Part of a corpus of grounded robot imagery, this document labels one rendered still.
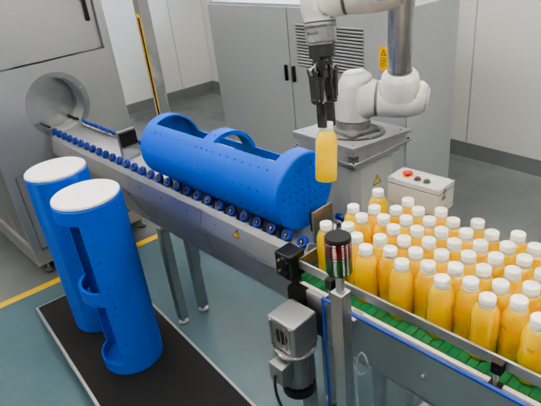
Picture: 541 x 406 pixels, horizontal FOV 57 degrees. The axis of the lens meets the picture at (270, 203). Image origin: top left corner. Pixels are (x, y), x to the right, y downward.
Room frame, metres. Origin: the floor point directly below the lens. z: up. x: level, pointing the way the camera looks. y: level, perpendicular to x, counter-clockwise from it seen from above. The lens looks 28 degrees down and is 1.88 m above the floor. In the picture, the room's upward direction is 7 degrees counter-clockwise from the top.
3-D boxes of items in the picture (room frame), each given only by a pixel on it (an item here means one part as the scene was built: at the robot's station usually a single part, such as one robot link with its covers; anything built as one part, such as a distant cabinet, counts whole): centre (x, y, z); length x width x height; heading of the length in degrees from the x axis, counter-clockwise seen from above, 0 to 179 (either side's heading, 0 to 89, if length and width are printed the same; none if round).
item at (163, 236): (2.26, 0.57, 0.31); 0.06 x 0.06 x 0.63; 41
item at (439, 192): (1.54, -0.52, 1.05); 0.20 x 0.10 x 0.10; 41
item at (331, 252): (0.99, -0.15, 1.23); 0.06 x 0.06 x 0.04
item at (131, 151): (2.52, 0.70, 1.00); 0.10 x 0.04 x 0.15; 131
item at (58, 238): (2.21, 0.98, 0.59); 0.28 x 0.28 x 0.88
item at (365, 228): (1.37, -0.28, 0.98); 0.07 x 0.07 x 0.17
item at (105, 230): (1.89, 0.75, 0.59); 0.28 x 0.28 x 0.88
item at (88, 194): (1.89, 0.75, 1.03); 0.28 x 0.28 x 0.01
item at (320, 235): (1.35, -0.16, 0.98); 0.07 x 0.07 x 0.17
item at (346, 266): (0.99, -0.15, 1.18); 0.06 x 0.06 x 0.05
